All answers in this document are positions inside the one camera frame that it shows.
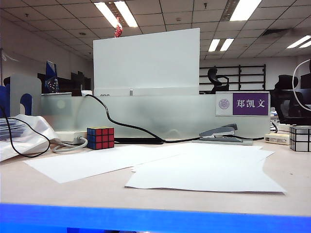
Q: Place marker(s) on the frosted glass desk partition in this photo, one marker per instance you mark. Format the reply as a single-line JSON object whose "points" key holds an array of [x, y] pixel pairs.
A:
{"points": [[150, 114]]}

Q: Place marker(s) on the black flat monitor base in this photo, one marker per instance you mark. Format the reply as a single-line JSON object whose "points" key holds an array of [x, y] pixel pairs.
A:
{"points": [[136, 140]]}

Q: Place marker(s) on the white computer monitor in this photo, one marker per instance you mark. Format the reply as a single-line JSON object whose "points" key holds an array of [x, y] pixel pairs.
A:
{"points": [[145, 60]]}

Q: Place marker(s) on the colourful Rubik's cube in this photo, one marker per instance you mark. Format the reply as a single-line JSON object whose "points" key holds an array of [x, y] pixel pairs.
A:
{"points": [[100, 138]]}

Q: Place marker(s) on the grey stapler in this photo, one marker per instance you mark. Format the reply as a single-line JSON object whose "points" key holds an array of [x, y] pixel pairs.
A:
{"points": [[218, 132]]}

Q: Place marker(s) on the small white box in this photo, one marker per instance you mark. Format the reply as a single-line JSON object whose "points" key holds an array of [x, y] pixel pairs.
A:
{"points": [[86, 93]]}

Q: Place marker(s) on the white paper sheet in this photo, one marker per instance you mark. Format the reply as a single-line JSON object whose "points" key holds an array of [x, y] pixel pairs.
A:
{"points": [[206, 174], [85, 162], [243, 155]]}

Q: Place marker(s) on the small black box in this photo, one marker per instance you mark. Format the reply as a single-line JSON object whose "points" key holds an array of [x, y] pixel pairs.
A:
{"points": [[76, 92]]}

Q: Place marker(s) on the white power strip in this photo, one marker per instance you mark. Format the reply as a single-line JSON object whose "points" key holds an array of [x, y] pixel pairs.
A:
{"points": [[70, 136]]}

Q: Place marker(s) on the dark cabinet row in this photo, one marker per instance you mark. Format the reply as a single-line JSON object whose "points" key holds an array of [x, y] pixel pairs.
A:
{"points": [[73, 81]]}

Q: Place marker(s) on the ceiling light panel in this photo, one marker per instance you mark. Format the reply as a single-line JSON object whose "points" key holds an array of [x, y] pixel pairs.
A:
{"points": [[126, 14], [306, 44], [298, 41], [213, 45], [226, 44], [244, 9], [104, 13]]}

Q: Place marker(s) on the black shelf rack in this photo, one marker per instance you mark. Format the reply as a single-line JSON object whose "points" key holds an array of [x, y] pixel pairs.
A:
{"points": [[239, 77]]}

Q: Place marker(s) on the red hanging ornament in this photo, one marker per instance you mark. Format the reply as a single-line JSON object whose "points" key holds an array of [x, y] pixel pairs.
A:
{"points": [[118, 31]]}

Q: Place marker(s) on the grey flat plate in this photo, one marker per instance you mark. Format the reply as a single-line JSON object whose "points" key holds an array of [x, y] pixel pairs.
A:
{"points": [[245, 142]]}

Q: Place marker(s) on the purple and white name plate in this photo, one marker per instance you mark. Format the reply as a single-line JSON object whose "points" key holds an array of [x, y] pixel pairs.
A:
{"points": [[250, 104]]}

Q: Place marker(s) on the blue edge strip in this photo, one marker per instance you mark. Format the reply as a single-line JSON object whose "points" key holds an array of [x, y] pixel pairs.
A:
{"points": [[145, 218]]}

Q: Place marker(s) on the blue glass trophy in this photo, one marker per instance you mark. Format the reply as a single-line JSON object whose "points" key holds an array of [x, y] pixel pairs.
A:
{"points": [[50, 72]]}

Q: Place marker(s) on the white printed plastic bag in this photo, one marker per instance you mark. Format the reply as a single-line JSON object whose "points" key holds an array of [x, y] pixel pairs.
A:
{"points": [[36, 131]]}

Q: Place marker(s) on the black mesh office chair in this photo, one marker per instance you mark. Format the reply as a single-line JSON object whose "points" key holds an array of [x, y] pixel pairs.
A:
{"points": [[286, 106]]}

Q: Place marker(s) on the grey metal bookend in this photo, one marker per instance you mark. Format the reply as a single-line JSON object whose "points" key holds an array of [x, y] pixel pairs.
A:
{"points": [[26, 85]]}

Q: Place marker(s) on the stack of printed papers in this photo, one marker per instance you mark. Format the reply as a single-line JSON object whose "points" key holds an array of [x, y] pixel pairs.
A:
{"points": [[9, 132]]}

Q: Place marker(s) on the silver mirror cube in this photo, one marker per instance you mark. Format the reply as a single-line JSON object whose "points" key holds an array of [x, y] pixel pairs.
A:
{"points": [[300, 139]]}

